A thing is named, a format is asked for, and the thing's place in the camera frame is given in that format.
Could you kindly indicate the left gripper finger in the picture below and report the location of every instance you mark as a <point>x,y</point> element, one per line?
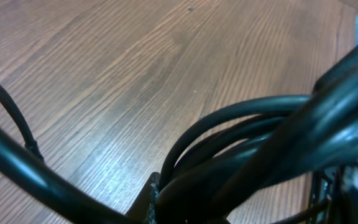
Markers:
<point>143,208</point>

